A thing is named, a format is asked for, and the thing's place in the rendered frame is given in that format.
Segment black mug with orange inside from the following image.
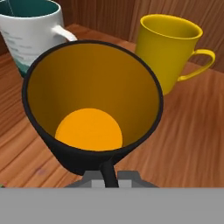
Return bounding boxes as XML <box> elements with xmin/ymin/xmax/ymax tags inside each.
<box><xmin>21</xmin><ymin>39</ymin><xmax>165</xmax><ymax>188</ymax></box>

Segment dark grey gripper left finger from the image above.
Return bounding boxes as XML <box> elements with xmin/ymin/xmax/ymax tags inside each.
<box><xmin>64</xmin><ymin>170</ymin><xmax>105</xmax><ymax>188</ymax></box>

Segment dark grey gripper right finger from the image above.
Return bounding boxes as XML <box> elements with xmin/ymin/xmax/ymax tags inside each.
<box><xmin>116</xmin><ymin>170</ymin><xmax>160</xmax><ymax>188</ymax></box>

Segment yellow mug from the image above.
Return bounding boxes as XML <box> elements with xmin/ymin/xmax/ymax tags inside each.
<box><xmin>134</xmin><ymin>13</ymin><xmax>216</xmax><ymax>96</ymax></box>

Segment white mug with teal inside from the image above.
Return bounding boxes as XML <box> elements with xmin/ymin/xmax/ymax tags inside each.
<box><xmin>0</xmin><ymin>0</ymin><xmax>78</xmax><ymax>78</ymax></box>

